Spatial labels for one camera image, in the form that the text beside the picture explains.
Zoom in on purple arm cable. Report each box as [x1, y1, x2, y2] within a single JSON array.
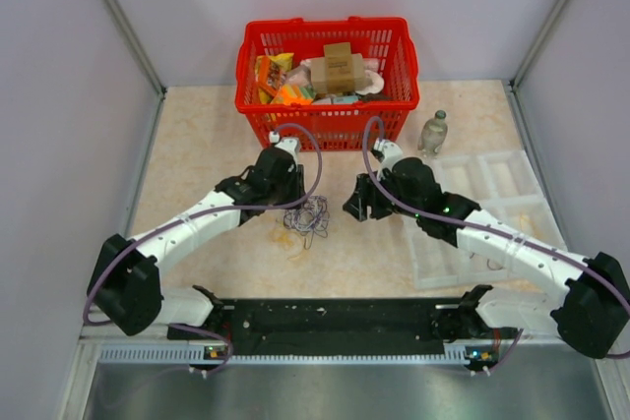
[[361, 116, 630, 360], [82, 123, 324, 327]]

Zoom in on yellow thin wire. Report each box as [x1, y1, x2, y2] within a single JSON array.
[[268, 225, 309, 262]]

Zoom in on red plastic shopping basket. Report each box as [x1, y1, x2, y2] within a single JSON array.
[[234, 17, 420, 150]]

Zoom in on brown cardboard box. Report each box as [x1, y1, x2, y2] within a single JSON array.
[[309, 42, 365, 94]]

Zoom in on orange sponge pack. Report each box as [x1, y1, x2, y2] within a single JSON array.
[[271, 84, 316, 106]]

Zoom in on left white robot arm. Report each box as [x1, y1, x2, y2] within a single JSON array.
[[87, 135, 305, 338]]

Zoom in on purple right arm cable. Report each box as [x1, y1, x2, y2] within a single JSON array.
[[361, 116, 630, 360]]

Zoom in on clear plastic bottle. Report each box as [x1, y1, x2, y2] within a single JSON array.
[[417, 110, 448, 156]]

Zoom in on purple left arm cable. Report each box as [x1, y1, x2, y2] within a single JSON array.
[[82, 123, 324, 327]]

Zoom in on dark purple wire in tray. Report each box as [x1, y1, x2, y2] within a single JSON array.
[[470, 252, 506, 272]]

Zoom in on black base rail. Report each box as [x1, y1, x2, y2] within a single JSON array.
[[166, 284, 523, 357]]

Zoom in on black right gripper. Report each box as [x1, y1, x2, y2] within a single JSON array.
[[343, 166, 422, 222]]

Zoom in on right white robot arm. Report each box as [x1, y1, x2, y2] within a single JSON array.
[[344, 139, 629, 359]]

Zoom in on white compartment tray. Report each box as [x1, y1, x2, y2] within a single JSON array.
[[403, 149, 568, 291]]

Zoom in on orange snack packet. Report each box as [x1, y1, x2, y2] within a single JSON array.
[[254, 53, 293, 104]]

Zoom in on pink white plush item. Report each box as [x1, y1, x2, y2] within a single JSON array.
[[355, 58, 385, 95]]

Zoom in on white slotted cable duct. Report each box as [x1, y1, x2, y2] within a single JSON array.
[[98, 343, 498, 367]]

